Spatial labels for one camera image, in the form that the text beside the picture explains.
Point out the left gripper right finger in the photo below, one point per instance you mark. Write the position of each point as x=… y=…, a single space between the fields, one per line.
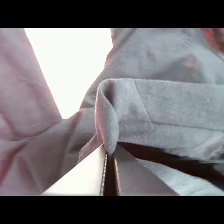
x=136 y=176

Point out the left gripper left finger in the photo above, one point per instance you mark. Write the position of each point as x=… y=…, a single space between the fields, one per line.
x=85 y=176

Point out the black garment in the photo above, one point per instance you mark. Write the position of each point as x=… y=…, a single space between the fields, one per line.
x=160 y=100

